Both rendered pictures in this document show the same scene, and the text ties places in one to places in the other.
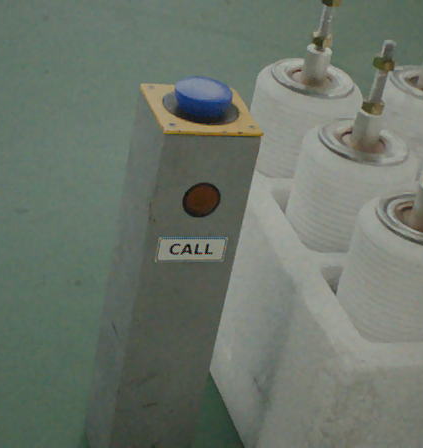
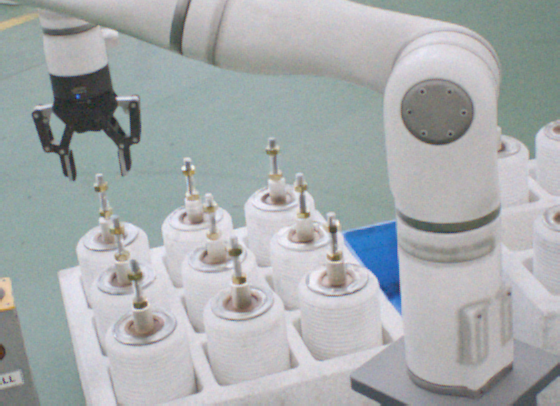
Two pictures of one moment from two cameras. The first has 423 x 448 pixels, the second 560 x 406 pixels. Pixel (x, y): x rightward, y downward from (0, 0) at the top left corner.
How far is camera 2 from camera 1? 0.63 m
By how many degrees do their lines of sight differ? 11
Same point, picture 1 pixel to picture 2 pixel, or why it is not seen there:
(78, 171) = (33, 316)
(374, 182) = (128, 305)
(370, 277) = (116, 371)
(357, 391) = not seen: outside the picture
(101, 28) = (69, 195)
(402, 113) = (175, 243)
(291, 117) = (96, 268)
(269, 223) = (82, 343)
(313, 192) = (100, 319)
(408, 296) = (137, 378)
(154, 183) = not seen: outside the picture
